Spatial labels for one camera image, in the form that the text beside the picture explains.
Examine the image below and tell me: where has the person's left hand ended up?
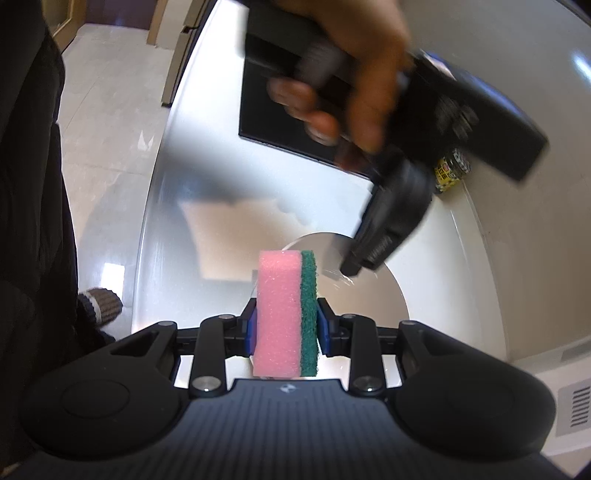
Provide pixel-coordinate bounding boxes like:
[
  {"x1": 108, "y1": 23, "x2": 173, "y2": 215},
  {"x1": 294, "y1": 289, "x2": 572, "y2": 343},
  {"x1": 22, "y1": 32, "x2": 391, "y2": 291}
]
[{"x1": 268, "y1": 0, "x2": 414, "y2": 156}]

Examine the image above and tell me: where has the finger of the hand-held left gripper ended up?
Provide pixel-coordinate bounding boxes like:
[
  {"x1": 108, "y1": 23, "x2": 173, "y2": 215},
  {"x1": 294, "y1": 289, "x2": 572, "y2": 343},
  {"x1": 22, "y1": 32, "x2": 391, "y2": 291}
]
[{"x1": 340, "y1": 193, "x2": 417, "y2": 278}]

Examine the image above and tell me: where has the black glass gas hob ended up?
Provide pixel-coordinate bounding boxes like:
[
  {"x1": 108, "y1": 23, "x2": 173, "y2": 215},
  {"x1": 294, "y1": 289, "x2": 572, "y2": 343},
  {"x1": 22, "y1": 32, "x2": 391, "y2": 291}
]
[{"x1": 237, "y1": 0, "x2": 385, "y2": 182}]

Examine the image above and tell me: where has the white ceramic bowl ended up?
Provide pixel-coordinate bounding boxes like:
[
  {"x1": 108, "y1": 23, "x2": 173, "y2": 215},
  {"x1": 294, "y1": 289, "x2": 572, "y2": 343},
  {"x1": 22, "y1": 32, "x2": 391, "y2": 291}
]
[{"x1": 226, "y1": 233, "x2": 410, "y2": 389}]

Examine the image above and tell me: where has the brown ribbed slipper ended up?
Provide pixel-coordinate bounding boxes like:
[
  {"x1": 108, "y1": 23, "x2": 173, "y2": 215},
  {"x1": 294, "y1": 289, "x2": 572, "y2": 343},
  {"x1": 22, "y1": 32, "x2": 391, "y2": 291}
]
[{"x1": 76, "y1": 288, "x2": 124, "y2": 330}]

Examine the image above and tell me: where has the yellow label jar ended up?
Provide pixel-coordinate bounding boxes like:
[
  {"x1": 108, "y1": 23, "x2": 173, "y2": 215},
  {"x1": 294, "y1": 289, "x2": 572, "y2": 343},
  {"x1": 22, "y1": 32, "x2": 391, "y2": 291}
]
[{"x1": 433, "y1": 147, "x2": 472, "y2": 193}]

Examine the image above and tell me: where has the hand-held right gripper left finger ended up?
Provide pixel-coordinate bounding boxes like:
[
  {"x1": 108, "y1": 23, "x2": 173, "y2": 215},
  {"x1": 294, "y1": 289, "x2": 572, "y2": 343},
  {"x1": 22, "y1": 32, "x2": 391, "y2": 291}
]
[{"x1": 110, "y1": 298, "x2": 259, "y2": 400}]

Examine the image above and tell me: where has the pink and green sponge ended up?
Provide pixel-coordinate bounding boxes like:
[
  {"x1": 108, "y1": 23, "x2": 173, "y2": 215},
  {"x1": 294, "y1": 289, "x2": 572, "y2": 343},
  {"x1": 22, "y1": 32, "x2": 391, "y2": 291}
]
[{"x1": 252, "y1": 248, "x2": 320, "y2": 378}]

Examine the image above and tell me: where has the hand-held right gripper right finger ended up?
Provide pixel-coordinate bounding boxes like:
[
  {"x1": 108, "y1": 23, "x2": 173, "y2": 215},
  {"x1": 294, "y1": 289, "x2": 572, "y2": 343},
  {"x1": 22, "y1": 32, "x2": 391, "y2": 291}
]
[{"x1": 317, "y1": 296, "x2": 465, "y2": 398}]

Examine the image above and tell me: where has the wooden door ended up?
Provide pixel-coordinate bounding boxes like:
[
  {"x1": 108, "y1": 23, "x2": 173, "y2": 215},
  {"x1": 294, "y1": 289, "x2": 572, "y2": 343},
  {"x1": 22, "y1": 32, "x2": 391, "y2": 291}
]
[{"x1": 50, "y1": 0, "x2": 89, "y2": 52}]

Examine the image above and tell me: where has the grey vent grille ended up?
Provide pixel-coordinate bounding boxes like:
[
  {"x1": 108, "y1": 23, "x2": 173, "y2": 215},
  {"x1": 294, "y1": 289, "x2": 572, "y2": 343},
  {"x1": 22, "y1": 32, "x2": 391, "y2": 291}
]
[{"x1": 556, "y1": 384, "x2": 591, "y2": 438}]

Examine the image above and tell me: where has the beige cabinet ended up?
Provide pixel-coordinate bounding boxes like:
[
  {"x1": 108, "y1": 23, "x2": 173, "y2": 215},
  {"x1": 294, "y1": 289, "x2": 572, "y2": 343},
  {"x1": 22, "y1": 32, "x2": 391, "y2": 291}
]
[{"x1": 147, "y1": 0, "x2": 209, "y2": 108}]

